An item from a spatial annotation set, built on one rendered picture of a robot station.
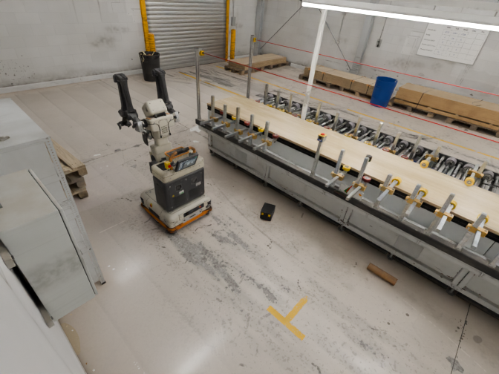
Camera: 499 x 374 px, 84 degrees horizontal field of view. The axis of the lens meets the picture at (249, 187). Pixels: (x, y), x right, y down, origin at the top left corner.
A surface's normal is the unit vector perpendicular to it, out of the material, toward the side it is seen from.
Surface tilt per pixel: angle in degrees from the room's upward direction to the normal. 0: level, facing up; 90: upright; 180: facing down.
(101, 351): 0
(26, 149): 90
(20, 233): 90
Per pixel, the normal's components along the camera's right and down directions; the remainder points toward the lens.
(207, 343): 0.07, -0.81
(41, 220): 0.73, 0.44
